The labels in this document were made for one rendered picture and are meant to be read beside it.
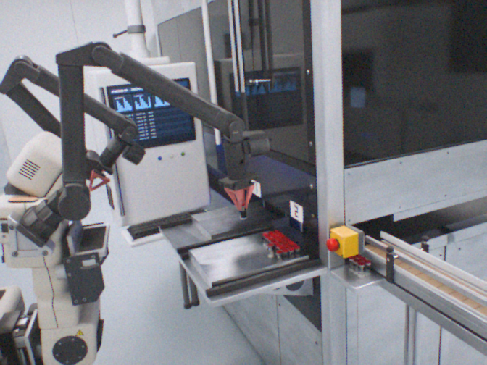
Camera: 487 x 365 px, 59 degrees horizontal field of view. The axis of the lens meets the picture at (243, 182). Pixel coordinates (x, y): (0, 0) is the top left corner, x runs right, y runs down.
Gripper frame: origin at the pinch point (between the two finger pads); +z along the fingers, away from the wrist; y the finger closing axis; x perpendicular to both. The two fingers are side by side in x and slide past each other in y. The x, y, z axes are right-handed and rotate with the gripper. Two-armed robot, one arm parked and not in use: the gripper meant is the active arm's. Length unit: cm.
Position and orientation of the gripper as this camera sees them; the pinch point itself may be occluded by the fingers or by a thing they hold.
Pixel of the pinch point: (242, 206)
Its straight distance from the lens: 128.9
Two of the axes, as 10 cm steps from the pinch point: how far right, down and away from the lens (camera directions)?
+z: 1.3, 9.5, 3.0
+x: -6.0, -1.7, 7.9
